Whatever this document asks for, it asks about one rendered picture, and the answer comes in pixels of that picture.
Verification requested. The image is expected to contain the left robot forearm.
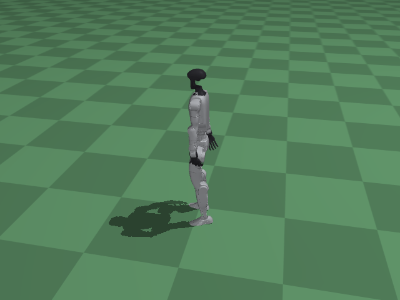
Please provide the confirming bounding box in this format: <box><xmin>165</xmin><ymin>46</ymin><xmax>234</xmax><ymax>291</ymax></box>
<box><xmin>188</xmin><ymin>127</ymin><xmax>198</xmax><ymax>158</ymax></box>

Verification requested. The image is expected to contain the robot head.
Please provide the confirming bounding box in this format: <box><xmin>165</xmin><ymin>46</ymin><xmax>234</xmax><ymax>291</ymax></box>
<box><xmin>187</xmin><ymin>69</ymin><xmax>206</xmax><ymax>96</ymax></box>

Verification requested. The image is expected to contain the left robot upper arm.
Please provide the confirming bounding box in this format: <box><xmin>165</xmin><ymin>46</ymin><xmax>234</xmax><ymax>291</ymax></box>
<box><xmin>187</xmin><ymin>99</ymin><xmax>201</xmax><ymax>133</ymax></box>

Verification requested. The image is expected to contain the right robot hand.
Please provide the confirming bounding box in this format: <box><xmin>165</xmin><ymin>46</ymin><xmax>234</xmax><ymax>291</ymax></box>
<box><xmin>206</xmin><ymin>131</ymin><xmax>218</xmax><ymax>151</ymax></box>

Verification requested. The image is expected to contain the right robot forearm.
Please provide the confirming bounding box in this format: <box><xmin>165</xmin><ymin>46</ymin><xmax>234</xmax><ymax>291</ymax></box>
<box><xmin>206</xmin><ymin>118</ymin><xmax>211</xmax><ymax>134</ymax></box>

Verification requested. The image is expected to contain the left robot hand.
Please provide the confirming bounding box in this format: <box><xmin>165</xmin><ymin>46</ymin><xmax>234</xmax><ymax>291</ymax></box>
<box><xmin>189</xmin><ymin>151</ymin><xmax>203</xmax><ymax>167</ymax></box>

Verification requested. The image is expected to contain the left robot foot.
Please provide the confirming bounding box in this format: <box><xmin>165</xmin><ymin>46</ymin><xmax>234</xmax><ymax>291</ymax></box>
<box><xmin>189</xmin><ymin>216</ymin><xmax>213</xmax><ymax>226</ymax></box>

